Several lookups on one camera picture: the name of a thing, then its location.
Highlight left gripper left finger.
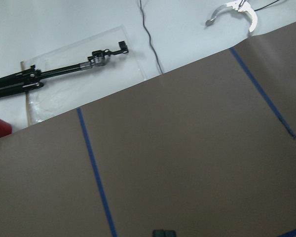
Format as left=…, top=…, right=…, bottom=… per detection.
left=152, top=229, right=165, bottom=237

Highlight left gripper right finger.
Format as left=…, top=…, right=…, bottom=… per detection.
left=164, top=230, right=176, bottom=237

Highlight clear plastic bag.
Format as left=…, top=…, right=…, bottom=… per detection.
left=21, top=25, right=146, bottom=125

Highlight black tripod stick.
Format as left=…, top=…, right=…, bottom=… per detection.
left=0, top=41, right=129, bottom=98

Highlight white reacher grabber tool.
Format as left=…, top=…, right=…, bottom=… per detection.
left=205, top=0, right=258, bottom=33

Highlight black desk cable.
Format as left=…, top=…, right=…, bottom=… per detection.
left=137, top=0, right=164, bottom=75

